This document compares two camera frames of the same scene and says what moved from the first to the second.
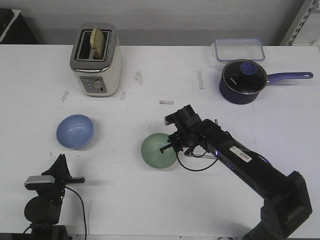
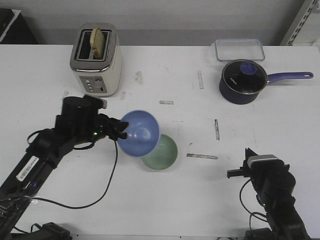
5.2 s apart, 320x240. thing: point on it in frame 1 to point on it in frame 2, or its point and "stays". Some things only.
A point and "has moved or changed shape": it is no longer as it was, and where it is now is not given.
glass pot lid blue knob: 244,76 stays
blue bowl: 75,131 has moved or changed shape
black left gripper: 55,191 to 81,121
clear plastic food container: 233,49 stays
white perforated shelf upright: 307,7 stays
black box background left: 14,29 stays
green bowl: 151,153 stays
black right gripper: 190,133 to 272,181
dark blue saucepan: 242,81 stays
